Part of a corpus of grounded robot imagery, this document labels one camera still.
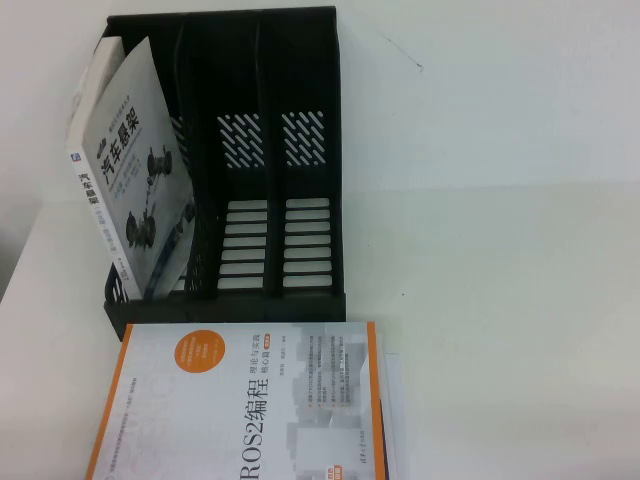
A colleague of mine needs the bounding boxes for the orange-edged ROS2 book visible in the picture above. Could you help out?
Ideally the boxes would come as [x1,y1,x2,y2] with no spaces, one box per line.
[83,321,377,480]

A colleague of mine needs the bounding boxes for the white book under stack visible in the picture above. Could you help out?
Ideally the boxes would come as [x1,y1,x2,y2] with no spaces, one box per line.
[384,351,407,480]

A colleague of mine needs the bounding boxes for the black plastic book stand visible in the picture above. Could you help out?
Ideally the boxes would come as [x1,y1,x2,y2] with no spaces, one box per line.
[102,5,348,342]

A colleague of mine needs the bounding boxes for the white car suspension book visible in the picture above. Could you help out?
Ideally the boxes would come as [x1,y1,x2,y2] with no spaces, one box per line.
[64,34,197,301]

